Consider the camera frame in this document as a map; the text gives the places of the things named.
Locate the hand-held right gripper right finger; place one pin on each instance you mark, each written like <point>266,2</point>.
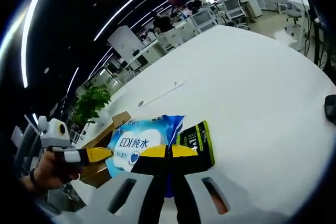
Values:
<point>189,166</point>

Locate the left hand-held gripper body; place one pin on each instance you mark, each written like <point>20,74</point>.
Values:
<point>53,136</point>

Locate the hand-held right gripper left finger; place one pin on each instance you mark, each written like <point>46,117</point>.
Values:
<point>149,166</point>

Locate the blue soft wipes packet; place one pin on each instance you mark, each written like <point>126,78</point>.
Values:
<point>136,140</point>

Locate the black green soft packet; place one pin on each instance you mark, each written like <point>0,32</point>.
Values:
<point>199,137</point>

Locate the brown cardboard shoe box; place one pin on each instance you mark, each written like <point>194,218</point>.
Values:
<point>120,120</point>

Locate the person's left hand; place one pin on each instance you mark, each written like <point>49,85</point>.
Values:
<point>52,171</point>

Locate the green plant in white pot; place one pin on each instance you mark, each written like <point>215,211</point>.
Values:
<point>90,100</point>

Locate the white square pillar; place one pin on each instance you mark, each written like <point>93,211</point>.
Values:
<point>123,41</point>

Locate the white mesh office chair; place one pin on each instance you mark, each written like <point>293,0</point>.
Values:
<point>235,10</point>
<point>203,20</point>

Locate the black round object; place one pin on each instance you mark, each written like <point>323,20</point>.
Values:
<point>330,108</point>

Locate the white ceiling light strip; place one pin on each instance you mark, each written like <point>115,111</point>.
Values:
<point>136,1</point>

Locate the black equipment stand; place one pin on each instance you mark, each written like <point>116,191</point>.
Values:
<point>315,35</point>

